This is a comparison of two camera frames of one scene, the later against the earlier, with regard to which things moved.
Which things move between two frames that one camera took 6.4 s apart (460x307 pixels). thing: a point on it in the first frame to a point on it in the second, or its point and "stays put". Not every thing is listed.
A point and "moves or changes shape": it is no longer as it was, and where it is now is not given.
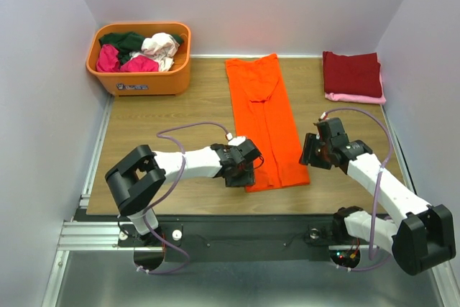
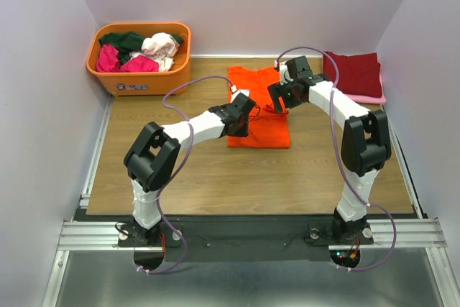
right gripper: [307, 154] to [276, 90]
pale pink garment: [159, 47] stays put
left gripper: [248, 178] to [243, 131]
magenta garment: [107, 60] stays put
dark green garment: [126, 42] stays put
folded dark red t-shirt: [357, 75] stays put
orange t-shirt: [263, 116] moves or changes shape
